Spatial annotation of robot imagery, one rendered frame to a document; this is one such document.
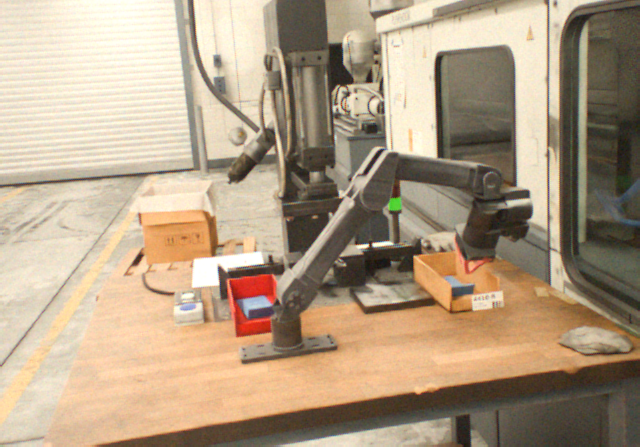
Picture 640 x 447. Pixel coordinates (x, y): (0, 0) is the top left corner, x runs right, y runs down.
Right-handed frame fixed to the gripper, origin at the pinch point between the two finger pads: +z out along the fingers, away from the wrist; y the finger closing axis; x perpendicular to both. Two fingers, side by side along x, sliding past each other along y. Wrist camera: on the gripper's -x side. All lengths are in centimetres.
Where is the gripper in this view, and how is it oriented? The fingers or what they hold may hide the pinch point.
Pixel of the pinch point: (466, 266)
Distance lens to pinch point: 165.9
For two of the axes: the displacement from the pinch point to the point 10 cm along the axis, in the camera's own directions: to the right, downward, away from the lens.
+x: -9.8, 0.7, -1.6
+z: -0.6, 7.3, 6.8
